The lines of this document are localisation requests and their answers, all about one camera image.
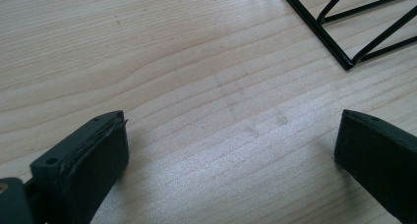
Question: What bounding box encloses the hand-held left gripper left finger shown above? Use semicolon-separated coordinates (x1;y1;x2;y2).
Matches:
24;110;130;224

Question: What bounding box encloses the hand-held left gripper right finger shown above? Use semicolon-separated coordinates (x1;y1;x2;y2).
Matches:
333;108;417;224

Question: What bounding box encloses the black metal wire rack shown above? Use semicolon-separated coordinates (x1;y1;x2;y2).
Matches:
274;0;417;72

